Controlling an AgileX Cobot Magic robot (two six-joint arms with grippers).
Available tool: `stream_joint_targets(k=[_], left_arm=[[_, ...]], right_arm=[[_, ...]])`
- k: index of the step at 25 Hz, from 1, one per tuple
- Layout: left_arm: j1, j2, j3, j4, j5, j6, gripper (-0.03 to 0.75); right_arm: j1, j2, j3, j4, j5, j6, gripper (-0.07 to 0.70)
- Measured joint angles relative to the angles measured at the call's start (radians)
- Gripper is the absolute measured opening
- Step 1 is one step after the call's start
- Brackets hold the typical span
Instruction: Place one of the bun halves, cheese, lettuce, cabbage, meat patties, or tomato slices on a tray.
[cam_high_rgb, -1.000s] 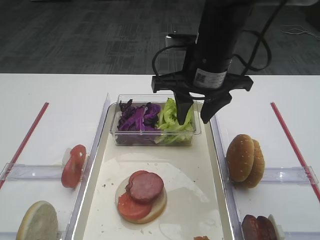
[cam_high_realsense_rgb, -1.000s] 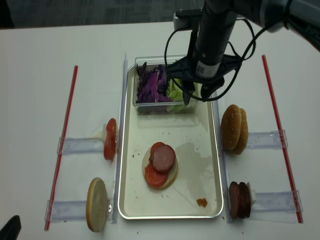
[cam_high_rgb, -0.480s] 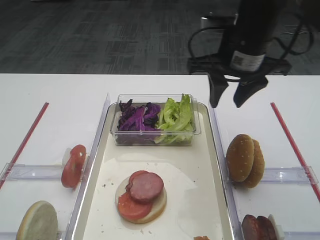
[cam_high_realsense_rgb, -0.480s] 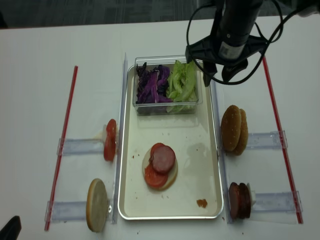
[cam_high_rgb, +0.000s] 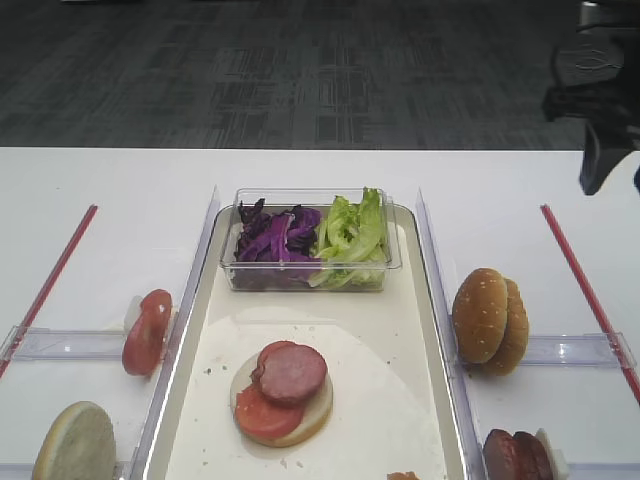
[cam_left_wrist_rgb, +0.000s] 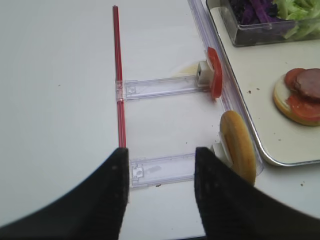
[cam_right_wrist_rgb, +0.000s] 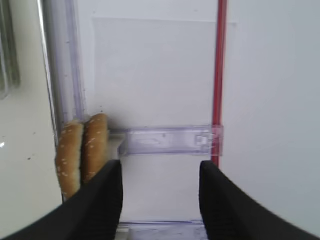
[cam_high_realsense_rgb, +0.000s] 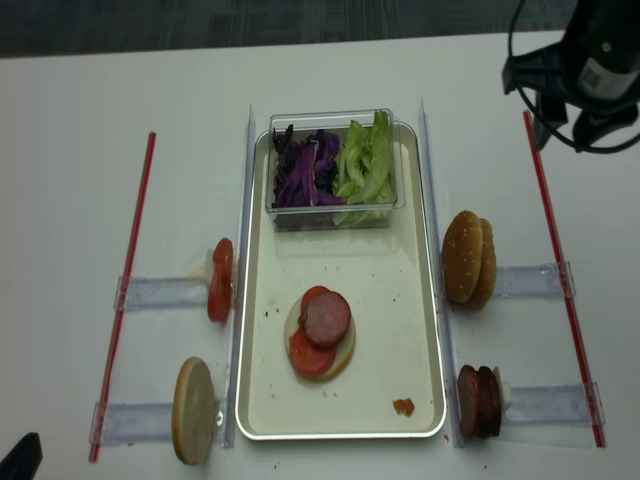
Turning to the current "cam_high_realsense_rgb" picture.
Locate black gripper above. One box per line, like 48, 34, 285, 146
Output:
502, 41, 639, 152

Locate meat patty front slice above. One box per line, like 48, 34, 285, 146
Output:
298, 291, 351, 349

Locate meat patty slice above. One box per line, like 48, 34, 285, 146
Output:
478, 366, 502, 438
457, 365, 482, 441
298, 291, 351, 349

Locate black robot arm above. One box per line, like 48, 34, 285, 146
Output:
502, 1, 639, 154

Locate green lettuce leaves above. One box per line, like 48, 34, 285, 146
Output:
332, 110, 395, 227

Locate meat patty rear slice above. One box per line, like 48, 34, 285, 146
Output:
478, 366, 502, 438

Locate meat patty middle slice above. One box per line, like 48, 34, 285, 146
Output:
457, 365, 482, 441

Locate upper tomato slice on bun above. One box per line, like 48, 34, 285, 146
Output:
301, 285, 329, 310

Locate tomato slice on bun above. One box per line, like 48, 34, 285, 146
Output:
289, 329, 337, 378
301, 285, 329, 310

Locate lower tomato slice on bun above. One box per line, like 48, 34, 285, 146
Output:
289, 329, 337, 378

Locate upright tomato slice rear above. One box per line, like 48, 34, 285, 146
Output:
212, 237, 234, 273

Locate upright tomato slice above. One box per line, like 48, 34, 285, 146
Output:
207, 265, 232, 323
212, 237, 234, 273

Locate upright tomato slice front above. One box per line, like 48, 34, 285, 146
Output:
207, 265, 232, 323

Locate right red straw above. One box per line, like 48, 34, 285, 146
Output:
522, 110, 607, 448

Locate red straw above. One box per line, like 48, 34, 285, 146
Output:
522, 110, 607, 448
88, 131, 156, 464

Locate sesame bun top front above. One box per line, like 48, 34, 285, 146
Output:
441, 210, 483, 304

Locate sesame bun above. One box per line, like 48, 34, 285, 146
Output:
441, 210, 483, 304
467, 218, 497, 311

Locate sesame bun top rear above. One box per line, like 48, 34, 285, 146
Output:
467, 218, 497, 311

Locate clear plastic salad container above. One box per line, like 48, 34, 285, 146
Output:
264, 108, 404, 231

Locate purple cabbage leaves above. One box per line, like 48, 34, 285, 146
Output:
271, 125, 345, 209

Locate white pusher block right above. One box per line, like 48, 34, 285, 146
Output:
493, 366, 512, 415

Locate white pusher block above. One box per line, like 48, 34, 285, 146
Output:
202, 249, 215, 287
493, 366, 512, 415

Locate cream metal tray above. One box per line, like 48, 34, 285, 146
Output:
235, 125, 446, 441

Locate bottom bun on tray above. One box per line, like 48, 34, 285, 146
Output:
284, 296, 356, 382

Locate orange sauce crumb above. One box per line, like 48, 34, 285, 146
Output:
392, 398, 415, 417

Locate white pusher block left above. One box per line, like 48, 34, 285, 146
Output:
202, 249, 215, 287

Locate upright white bun slice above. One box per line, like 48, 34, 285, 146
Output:
171, 357, 216, 466

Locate left red straw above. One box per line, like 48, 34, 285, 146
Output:
88, 131, 156, 464

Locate black object bottom left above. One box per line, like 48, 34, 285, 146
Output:
0, 432, 43, 480

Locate black cable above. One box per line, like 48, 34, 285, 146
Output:
507, 0, 640, 154

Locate clear sesame bun holder rail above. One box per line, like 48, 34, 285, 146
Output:
491, 262, 576, 300

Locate right clear acrylic rail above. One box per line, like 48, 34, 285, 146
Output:
418, 99, 464, 448

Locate clear acrylic rail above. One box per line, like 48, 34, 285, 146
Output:
221, 106, 256, 449
418, 99, 464, 448

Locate clear patty holder rail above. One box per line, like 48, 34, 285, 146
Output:
502, 384, 592, 426

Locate left clear acrylic rail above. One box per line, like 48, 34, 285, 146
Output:
221, 106, 256, 449

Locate clear tomato holder rail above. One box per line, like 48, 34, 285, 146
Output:
114, 276, 209, 312

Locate clear bun slice holder rail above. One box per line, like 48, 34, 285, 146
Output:
88, 397, 225, 444

